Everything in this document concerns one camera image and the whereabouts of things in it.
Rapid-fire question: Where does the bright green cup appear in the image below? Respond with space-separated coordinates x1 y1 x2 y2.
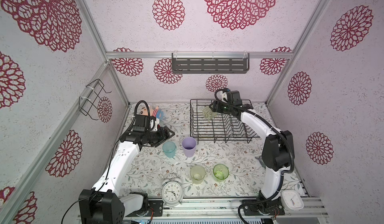
213 164 229 182

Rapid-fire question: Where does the tall green translucent cup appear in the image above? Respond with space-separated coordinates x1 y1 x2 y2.
202 106 218 121

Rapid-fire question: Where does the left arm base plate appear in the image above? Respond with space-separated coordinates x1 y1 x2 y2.
127 199 164 218

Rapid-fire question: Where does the green sponge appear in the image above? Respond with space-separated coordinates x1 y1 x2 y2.
255 156 266 169

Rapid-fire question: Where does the white twin-bell alarm clock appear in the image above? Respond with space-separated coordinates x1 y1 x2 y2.
161 178 184 207

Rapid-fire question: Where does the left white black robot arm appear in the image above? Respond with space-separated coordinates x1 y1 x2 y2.
76 100 175 224

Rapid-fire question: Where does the teal translucent cup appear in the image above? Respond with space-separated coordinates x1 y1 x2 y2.
162 141 177 159

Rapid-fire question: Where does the plush doll toy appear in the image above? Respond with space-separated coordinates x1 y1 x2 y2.
140 106 165 121

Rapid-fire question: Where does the pale yellow-green cup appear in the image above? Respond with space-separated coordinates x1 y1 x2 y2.
190 165 206 185

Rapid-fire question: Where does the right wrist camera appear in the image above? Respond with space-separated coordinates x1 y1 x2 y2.
215 88 243 106

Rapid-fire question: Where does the purple plastic cup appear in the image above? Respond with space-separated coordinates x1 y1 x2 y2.
182 137 197 158

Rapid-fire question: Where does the black wire wall holder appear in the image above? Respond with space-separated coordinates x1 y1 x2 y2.
78 79 113 123

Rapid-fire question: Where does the black wire dish rack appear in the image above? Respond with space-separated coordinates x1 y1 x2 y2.
190 99 260 143

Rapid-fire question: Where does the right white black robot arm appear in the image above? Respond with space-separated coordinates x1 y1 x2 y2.
209 100 295 205

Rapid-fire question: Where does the grey slotted wall shelf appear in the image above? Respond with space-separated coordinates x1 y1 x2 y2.
171 53 250 74

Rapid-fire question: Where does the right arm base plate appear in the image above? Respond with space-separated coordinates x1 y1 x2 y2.
242 197 285 216

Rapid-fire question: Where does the white square timer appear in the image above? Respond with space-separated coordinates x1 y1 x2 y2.
281 190 304 211

